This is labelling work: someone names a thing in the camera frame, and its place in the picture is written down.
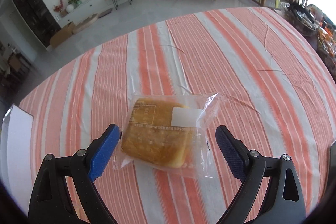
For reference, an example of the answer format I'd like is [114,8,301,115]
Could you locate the bread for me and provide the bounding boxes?
[112,93,222,178]

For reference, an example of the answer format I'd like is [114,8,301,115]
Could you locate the smartphone on table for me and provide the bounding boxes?
[329,140,336,176]

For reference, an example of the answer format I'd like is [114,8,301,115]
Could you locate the white cardboard box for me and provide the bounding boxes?
[1,105,33,214]

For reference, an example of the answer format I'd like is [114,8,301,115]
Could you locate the brown cardboard box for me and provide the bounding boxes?
[50,22,76,48]

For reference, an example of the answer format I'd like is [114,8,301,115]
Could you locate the round beige pet bed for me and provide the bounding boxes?
[72,14,98,34]

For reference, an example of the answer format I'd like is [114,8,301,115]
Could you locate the red flowers in vase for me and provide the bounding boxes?
[53,0,67,18]

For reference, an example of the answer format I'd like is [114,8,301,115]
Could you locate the leafy plant white pot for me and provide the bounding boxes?
[66,0,82,14]

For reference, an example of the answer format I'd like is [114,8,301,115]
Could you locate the black display cabinet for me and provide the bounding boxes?
[13,0,61,48]

